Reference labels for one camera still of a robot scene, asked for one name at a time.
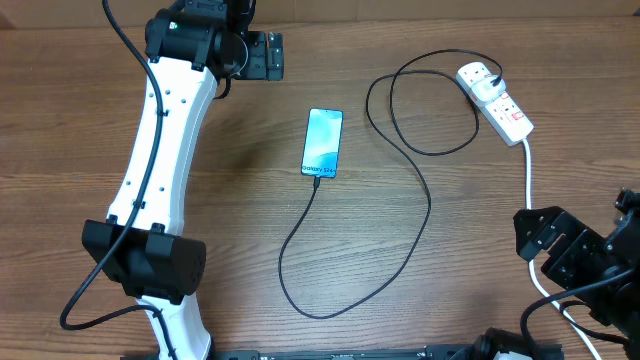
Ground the blue Samsung smartphone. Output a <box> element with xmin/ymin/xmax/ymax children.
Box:
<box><xmin>301</xmin><ymin>108</ymin><xmax>344</xmax><ymax>178</ymax></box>

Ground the black USB charging cable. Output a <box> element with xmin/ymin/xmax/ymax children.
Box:
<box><xmin>277</xmin><ymin>48</ymin><xmax>505</xmax><ymax>321</ymax></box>

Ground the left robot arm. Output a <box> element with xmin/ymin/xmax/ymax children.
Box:
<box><xmin>82</xmin><ymin>0</ymin><xmax>284</xmax><ymax>359</ymax></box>

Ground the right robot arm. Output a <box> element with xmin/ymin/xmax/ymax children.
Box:
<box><xmin>453</xmin><ymin>189</ymin><xmax>639</xmax><ymax>360</ymax></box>

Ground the white USB charger plug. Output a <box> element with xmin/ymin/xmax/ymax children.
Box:
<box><xmin>471</xmin><ymin>76</ymin><xmax>506</xmax><ymax>105</ymax></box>

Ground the white power strip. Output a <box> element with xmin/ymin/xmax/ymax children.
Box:
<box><xmin>456</xmin><ymin>62</ymin><xmax>534</xmax><ymax>146</ymax></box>

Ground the white power strip cord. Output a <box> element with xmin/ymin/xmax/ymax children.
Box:
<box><xmin>521</xmin><ymin>139</ymin><xmax>604</xmax><ymax>360</ymax></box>

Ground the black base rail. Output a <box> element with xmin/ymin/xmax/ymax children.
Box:
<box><xmin>119</xmin><ymin>344</ymin><xmax>566</xmax><ymax>360</ymax></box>

